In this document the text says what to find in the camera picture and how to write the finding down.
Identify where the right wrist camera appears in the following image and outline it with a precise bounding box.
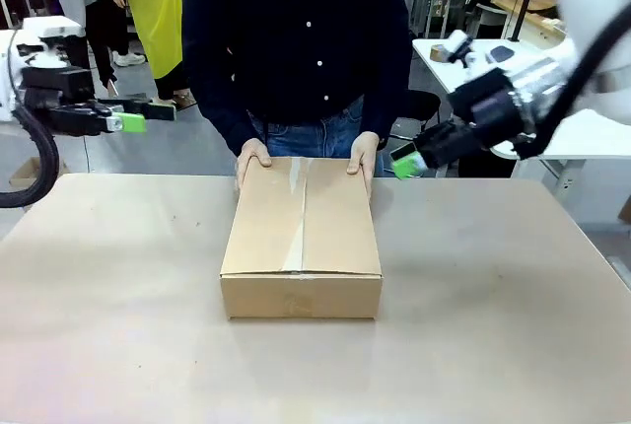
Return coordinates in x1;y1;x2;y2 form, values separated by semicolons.
445;31;477;69

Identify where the brown cardboard shipping box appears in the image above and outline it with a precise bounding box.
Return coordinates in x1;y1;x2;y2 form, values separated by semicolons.
219;156;385;321

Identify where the person's right hand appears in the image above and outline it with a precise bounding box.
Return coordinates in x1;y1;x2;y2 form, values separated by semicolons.
235;137;273;194

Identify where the person's left forearm dark sleeve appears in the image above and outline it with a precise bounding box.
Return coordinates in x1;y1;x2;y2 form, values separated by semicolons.
362;83;413;152

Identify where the wooden work table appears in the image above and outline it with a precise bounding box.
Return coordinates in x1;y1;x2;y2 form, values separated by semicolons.
491;0;564;27

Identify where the small cardboard floor box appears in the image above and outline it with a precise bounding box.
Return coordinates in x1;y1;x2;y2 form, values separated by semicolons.
8;156;71;188

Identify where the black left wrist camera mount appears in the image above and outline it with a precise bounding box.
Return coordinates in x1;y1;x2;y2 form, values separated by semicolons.
22;66;96;103

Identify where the person's right forearm dark sleeve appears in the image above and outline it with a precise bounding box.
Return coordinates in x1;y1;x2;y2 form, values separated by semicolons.
194;83;255;157

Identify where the person's left hand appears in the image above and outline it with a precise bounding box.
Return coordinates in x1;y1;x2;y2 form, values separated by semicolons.
346;130;381;198

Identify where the person in blue jeans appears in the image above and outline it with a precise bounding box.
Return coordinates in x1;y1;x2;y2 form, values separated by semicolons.
245;95;386;178

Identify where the white sneaker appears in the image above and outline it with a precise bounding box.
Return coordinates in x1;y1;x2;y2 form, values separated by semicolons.
112;50;148;68

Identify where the person in yellow apron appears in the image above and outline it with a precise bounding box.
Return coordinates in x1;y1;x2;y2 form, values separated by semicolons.
111;0;196;110

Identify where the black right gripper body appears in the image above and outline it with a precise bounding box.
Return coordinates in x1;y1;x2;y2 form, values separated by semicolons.
415;119;493;170

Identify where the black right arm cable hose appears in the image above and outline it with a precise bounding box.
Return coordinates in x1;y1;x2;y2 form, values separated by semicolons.
515;0;631;162

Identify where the black chair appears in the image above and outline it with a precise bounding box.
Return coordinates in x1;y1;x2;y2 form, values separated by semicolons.
391;89;444;138

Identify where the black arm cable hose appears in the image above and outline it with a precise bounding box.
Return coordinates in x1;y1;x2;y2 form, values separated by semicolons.
0;98;61;209
515;0;631;162

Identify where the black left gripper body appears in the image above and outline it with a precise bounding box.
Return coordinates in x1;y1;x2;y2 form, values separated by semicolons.
44;100;114;138

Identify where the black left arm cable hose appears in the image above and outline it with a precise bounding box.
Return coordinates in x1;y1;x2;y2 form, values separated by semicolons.
0;98;61;209

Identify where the person's dark buttoned shirt torso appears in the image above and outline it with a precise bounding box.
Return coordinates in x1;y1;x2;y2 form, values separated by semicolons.
180;0;413;125

